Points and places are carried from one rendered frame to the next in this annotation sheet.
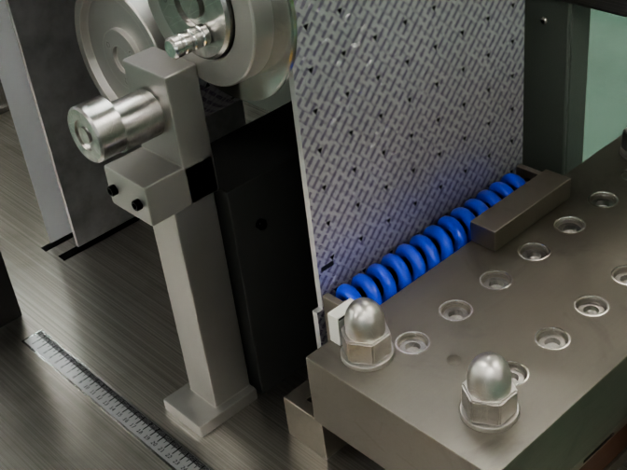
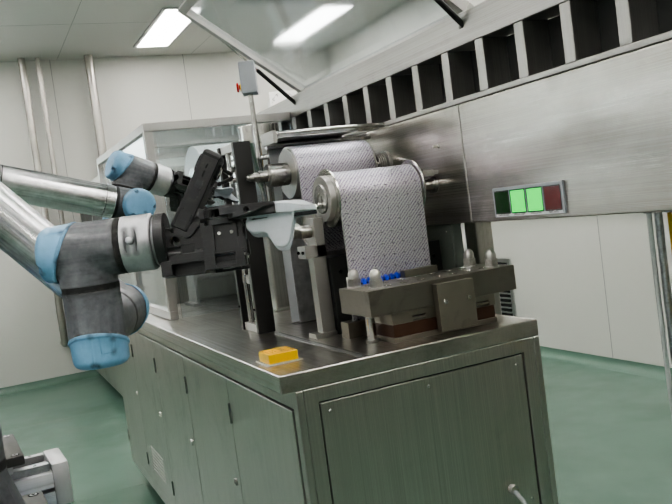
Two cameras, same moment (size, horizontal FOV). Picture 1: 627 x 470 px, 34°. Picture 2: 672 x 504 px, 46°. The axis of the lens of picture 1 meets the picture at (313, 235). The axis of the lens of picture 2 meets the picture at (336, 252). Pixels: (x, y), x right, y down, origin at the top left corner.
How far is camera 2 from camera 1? 144 cm
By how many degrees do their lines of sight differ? 34
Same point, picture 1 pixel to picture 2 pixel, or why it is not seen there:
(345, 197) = (359, 254)
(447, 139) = (397, 249)
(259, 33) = (332, 201)
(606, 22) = not seen: outside the picture
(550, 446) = (390, 295)
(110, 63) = not seen: hidden behind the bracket
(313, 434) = (346, 330)
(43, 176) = (292, 296)
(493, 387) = (373, 274)
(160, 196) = (309, 250)
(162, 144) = (312, 240)
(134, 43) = not seen: hidden behind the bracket
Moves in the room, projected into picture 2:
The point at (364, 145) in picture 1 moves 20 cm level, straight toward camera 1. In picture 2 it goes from (365, 240) to (340, 248)
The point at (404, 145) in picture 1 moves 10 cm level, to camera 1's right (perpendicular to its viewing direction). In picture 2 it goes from (380, 245) to (419, 241)
